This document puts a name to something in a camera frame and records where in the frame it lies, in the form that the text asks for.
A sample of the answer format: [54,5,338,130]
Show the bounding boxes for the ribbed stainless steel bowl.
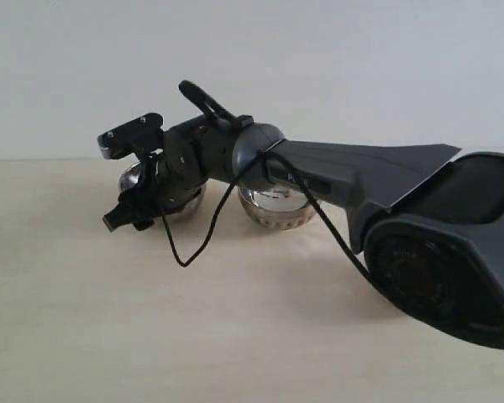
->
[238,186,317,231]

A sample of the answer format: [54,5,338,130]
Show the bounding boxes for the smooth stainless steel bowl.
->
[118,162,206,219]

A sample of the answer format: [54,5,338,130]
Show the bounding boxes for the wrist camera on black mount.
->
[97,113,164,160]

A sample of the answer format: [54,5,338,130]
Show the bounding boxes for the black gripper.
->
[102,118,208,232]

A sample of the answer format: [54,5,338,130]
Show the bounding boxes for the flat black ribbon cable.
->
[178,80,239,127]

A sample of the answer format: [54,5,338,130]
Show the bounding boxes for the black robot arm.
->
[97,113,504,350]

